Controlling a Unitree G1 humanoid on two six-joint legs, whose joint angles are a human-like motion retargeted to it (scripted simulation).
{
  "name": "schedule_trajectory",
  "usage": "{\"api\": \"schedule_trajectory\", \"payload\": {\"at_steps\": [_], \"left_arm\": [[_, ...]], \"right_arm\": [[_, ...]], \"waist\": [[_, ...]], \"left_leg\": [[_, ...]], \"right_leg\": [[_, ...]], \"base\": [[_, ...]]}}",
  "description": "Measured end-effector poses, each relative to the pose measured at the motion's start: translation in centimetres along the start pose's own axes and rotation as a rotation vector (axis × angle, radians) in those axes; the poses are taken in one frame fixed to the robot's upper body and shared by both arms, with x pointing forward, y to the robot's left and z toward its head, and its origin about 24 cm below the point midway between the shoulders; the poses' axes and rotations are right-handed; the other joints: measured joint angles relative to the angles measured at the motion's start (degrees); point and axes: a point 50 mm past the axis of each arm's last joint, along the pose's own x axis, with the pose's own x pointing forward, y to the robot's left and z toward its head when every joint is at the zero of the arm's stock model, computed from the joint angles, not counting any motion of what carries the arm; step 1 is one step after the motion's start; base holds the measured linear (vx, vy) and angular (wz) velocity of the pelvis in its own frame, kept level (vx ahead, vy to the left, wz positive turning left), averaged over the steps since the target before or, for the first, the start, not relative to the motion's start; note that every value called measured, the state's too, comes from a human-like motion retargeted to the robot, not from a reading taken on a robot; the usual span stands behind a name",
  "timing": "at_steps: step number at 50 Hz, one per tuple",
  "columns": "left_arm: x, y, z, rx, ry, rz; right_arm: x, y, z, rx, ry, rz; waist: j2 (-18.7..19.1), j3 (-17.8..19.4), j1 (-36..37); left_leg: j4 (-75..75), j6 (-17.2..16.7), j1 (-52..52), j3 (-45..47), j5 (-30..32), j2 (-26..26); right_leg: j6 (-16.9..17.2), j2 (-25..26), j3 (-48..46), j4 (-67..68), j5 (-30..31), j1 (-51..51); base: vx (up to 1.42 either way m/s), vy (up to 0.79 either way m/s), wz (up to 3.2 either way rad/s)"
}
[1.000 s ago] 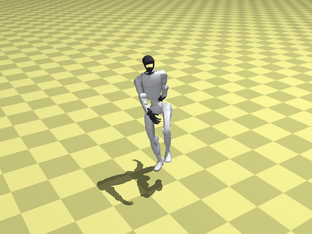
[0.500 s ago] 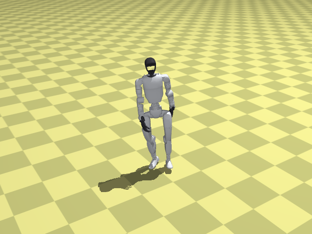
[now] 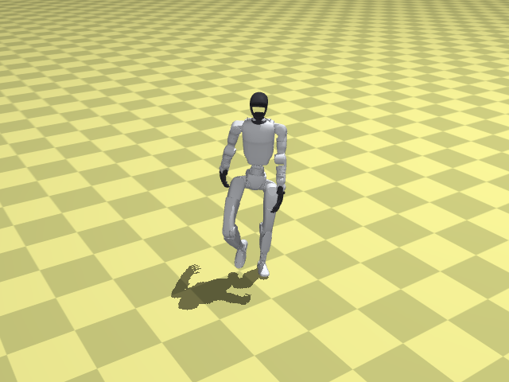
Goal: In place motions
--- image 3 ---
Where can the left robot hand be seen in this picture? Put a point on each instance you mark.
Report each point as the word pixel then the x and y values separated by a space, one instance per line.
pixel 279 200

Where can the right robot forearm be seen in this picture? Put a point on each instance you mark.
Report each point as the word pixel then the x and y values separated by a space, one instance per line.
pixel 225 164

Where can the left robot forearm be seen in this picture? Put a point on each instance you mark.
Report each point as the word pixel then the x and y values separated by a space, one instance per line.
pixel 281 175

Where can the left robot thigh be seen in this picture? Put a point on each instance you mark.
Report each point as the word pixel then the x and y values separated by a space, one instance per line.
pixel 269 201

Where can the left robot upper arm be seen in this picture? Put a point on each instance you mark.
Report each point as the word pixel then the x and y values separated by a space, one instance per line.
pixel 281 131

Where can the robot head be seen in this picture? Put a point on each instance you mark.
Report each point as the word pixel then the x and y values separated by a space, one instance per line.
pixel 258 99

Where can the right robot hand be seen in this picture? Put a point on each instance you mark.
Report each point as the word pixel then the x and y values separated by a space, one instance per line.
pixel 223 178

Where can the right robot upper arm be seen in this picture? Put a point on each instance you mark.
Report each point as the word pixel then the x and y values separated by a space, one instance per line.
pixel 236 129

